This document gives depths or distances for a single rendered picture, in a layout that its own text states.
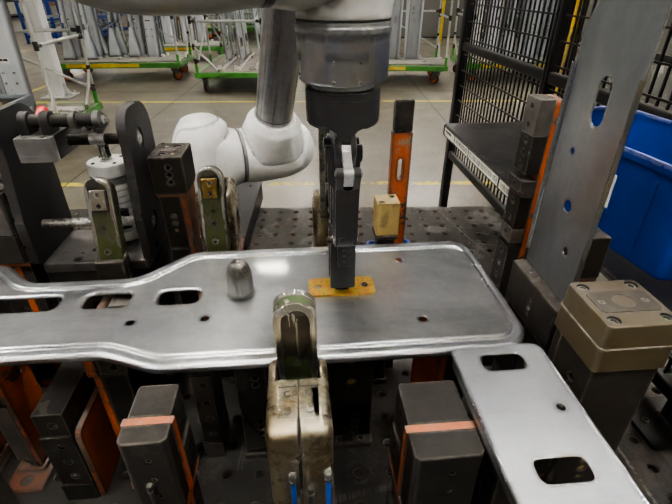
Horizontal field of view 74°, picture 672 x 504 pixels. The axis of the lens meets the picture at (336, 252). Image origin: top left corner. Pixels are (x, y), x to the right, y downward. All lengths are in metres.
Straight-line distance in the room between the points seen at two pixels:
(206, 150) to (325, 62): 0.83
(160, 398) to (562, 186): 0.50
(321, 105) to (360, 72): 0.05
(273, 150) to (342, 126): 0.81
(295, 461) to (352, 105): 0.31
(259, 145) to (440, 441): 0.97
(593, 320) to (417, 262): 0.24
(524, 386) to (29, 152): 0.68
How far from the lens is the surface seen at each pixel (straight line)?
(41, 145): 0.74
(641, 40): 0.53
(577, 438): 0.47
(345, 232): 0.48
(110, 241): 0.72
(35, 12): 7.30
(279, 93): 1.18
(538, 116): 0.71
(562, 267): 0.61
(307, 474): 0.40
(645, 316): 0.53
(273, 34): 1.10
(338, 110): 0.45
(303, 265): 0.62
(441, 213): 1.49
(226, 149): 1.25
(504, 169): 0.93
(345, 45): 0.43
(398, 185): 0.69
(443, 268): 0.63
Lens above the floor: 1.34
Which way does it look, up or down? 31 degrees down
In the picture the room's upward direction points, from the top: straight up
